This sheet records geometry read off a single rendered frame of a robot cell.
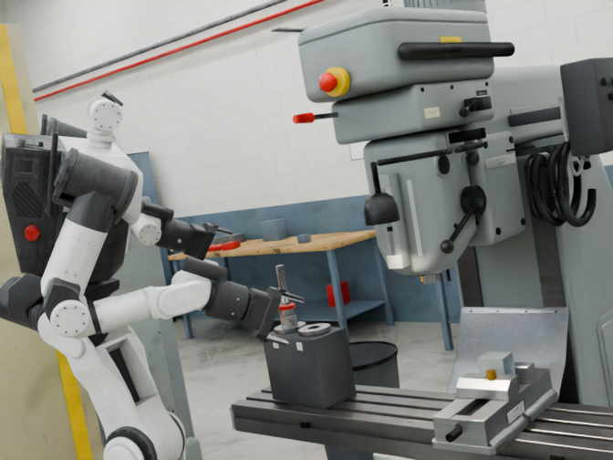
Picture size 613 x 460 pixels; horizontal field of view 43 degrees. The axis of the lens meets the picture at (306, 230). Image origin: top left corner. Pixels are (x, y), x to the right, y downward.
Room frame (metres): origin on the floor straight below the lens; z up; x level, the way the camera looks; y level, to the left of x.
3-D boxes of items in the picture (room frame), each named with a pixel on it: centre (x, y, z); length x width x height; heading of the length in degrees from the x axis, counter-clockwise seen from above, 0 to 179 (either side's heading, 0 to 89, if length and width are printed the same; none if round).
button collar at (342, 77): (1.65, -0.11, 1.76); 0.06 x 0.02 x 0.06; 48
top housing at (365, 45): (1.83, -0.28, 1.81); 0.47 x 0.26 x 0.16; 138
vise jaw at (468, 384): (1.68, -0.33, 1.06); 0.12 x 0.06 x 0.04; 50
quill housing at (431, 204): (1.82, -0.27, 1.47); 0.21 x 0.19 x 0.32; 48
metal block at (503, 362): (1.72, -0.37, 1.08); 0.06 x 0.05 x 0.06; 50
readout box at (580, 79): (1.81, -0.72, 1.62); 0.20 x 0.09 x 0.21; 138
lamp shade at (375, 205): (1.60, -0.16, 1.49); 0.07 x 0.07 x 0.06
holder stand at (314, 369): (2.11, 0.06, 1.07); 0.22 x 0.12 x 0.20; 41
